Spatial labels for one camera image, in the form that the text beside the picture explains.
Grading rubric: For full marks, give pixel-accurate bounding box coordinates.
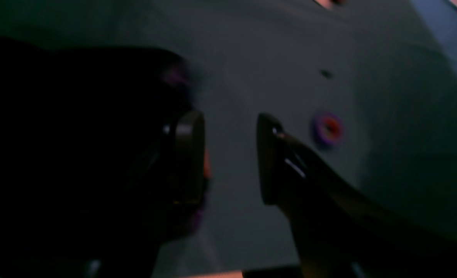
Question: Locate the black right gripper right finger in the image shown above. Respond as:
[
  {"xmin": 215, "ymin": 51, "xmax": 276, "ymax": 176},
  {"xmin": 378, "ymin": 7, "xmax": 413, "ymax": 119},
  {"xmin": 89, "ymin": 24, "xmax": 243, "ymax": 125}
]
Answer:
[{"xmin": 256, "ymin": 113, "xmax": 457, "ymax": 278}]

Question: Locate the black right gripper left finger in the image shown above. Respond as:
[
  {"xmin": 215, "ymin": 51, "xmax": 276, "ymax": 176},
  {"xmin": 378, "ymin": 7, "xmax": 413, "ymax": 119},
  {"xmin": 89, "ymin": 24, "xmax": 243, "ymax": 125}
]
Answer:
[{"xmin": 163, "ymin": 110, "xmax": 205, "ymax": 205}]

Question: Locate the black t-shirt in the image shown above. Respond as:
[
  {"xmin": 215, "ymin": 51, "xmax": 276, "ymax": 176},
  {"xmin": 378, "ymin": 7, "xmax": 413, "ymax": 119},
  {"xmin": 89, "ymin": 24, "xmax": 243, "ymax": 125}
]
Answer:
[{"xmin": 0, "ymin": 37, "xmax": 207, "ymax": 278}]

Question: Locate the purple tape roll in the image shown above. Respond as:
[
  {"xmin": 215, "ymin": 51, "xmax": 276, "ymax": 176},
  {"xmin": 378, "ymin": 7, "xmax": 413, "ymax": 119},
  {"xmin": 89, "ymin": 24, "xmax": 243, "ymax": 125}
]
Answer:
[{"xmin": 310, "ymin": 111, "xmax": 344, "ymax": 149}]

